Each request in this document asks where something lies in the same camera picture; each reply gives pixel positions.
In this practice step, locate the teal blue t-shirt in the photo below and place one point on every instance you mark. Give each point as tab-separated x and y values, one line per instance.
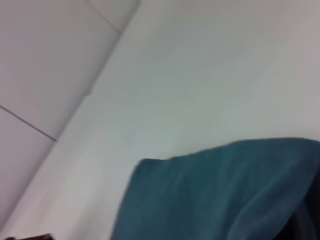
212	195

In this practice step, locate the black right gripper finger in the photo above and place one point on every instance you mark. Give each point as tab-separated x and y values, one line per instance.
32	237

